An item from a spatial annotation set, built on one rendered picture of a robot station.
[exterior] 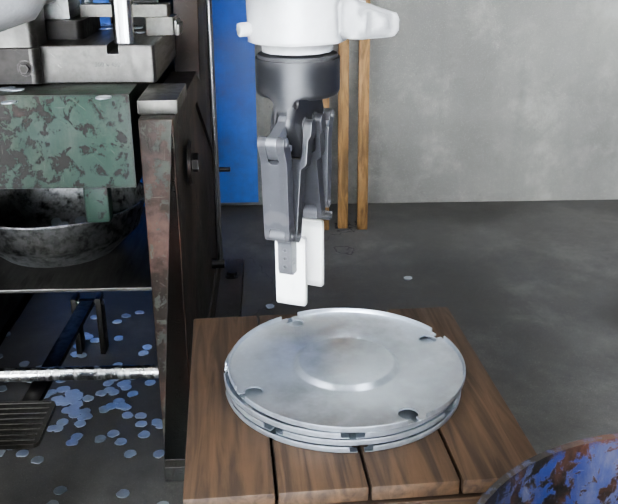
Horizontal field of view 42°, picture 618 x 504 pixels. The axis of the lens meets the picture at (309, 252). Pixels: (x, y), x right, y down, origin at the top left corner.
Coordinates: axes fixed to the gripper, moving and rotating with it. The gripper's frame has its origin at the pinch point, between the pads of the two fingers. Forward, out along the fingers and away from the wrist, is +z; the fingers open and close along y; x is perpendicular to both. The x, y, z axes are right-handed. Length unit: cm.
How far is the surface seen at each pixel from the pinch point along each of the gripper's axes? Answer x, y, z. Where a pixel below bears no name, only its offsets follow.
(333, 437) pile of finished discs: 3.1, -0.9, 20.2
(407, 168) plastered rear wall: -35, -189, 46
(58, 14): -61, -47, -17
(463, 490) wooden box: 17.2, -1.3, 23.6
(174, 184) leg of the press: -32.7, -32.4, 5.0
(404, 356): 6.2, -19.3, 19.6
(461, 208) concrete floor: -16, -190, 59
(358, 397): 3.6, -8.3, 19.5
